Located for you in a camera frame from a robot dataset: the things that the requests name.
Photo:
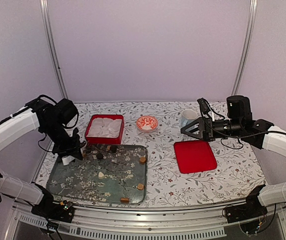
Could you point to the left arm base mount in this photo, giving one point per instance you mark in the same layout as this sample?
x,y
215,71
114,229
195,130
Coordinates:
x,y
48,209

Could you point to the silver tongs white handle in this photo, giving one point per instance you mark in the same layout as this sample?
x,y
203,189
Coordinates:
x,y
71,156

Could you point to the red box lid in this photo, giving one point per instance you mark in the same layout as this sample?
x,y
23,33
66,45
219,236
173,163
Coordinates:
x,y
194,156

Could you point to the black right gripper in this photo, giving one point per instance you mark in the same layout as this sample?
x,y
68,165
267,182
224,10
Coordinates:
x,y
205,133

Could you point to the round ridged caramel chocolate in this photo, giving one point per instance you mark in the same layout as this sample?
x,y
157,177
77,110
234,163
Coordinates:
x,y
142,160

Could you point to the white teardrop chocolate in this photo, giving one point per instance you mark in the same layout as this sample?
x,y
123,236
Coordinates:
x,y
101,175

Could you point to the light blue mug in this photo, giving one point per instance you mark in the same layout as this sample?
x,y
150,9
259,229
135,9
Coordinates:
x,y
187,116

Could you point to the dark oval chocolate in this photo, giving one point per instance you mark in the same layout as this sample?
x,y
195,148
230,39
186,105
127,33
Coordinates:
x,y
113,148
99,156

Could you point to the blue floral glass tray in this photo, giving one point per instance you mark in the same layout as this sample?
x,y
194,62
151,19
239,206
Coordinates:
x,y
78,181

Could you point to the left aluminium post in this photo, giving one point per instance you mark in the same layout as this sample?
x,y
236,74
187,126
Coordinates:
x,y
52,48

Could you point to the red patterned small bowl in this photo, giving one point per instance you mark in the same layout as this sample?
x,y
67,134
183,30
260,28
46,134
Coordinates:
x,y
147,123

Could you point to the right aluminium post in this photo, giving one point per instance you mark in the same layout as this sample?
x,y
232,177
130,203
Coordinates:
x,y
253,4

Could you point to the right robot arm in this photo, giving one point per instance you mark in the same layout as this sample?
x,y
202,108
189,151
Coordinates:
x,y
239,124

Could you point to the caramel square chocolate right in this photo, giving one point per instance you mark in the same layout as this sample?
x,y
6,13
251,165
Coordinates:
x,y
140,186

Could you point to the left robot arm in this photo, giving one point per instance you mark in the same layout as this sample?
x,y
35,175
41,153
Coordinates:
x,y
50,118

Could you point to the dark oval chocolate top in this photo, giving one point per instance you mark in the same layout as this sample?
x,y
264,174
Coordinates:
x,y
113,148

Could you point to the caramel log chocolate bottom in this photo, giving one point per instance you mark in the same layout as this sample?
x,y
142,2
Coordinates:
x,y
124,200

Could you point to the aluminium front rail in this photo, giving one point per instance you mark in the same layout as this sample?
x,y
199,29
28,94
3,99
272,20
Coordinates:
x,y
206,222

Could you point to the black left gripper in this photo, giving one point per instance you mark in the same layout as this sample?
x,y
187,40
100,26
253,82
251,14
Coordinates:
x,y
73,149

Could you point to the white paper cups liner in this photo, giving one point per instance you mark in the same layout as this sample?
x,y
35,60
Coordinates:
x,y
104,128

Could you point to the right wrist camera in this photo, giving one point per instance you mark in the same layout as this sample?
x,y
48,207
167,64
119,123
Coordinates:
x,y
203,106

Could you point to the aluminium post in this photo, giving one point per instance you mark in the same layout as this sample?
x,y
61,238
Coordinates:
x,y
253,4
52,48

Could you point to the red chocolate box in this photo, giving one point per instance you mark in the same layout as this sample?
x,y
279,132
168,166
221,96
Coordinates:
x,y
108,141

